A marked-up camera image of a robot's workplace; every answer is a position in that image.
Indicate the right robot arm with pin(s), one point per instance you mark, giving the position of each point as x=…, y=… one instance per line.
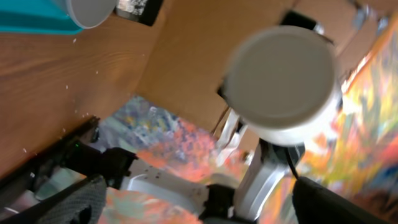
x=214, y=203

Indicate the white cup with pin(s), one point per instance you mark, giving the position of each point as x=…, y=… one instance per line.
x=88, y=14

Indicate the grey bowl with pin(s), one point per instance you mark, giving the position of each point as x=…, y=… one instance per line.
x=283, y=83

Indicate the teal plastic tray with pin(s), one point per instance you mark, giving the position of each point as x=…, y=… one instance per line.
x=36, y=17

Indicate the black waste tray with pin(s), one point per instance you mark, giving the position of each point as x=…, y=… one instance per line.
x=141, y=11

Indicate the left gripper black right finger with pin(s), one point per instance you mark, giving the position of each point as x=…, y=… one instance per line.
x=315, y=204

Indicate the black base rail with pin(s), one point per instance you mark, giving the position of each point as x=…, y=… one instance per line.
x=33, y=173

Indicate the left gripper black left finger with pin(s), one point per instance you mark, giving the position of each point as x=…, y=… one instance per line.
x=82, y=203

